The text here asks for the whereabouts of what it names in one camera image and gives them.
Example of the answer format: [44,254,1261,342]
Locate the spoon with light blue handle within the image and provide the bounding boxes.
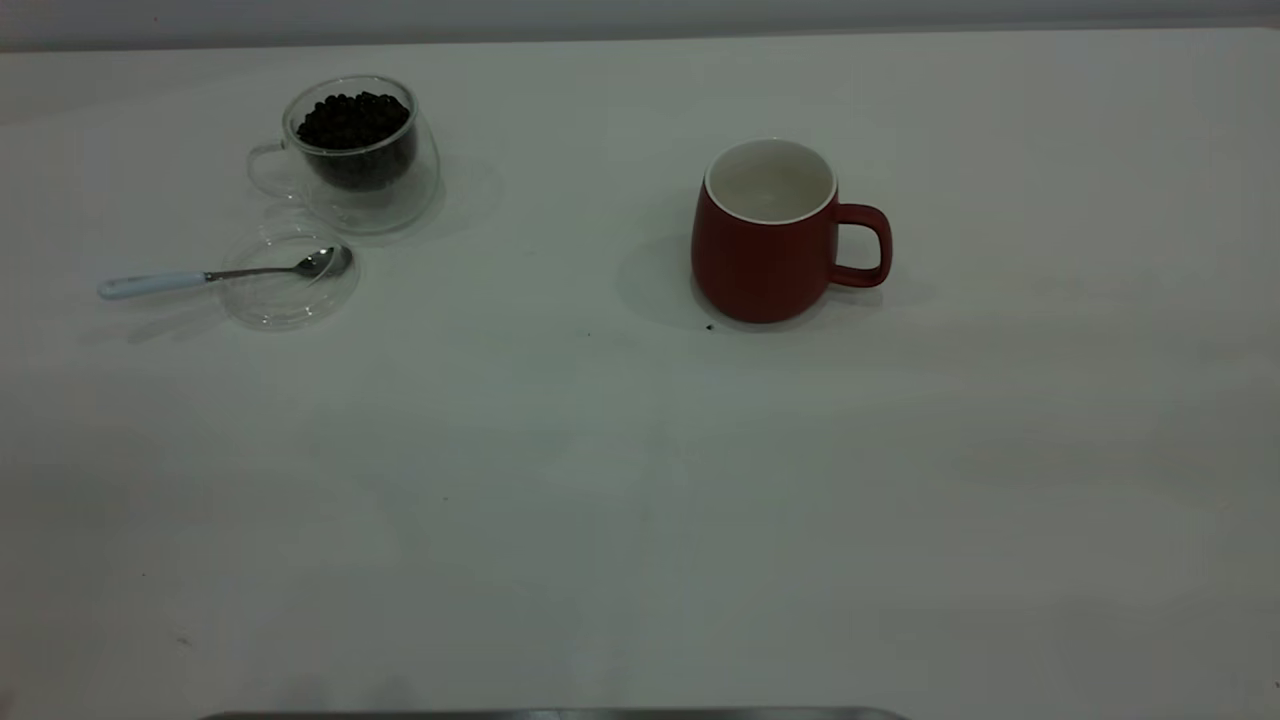
[96,245,354,302]

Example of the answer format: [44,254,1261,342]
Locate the clear glass lid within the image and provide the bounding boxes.
[219,222,361,331]

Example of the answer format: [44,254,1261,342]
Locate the red ceramic mug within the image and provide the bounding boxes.
[690,138,893,324]

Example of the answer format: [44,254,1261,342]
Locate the dark coffee beans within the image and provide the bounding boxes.
[296,91,419,193]

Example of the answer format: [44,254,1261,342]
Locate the clear glass cup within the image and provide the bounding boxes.
[247,74,442,236]

